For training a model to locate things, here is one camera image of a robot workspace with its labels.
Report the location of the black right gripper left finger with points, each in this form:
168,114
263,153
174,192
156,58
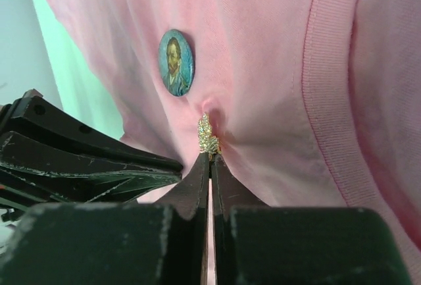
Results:
164,242

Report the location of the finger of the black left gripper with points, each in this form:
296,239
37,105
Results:
47,124
33,172

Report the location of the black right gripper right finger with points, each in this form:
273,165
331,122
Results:
259,244

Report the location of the gold leaf rhinestone brooch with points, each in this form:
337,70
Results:
208,142

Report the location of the round portrait pin badge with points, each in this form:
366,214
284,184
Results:
176,63

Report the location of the pink t-shirt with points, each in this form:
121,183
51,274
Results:
315,102

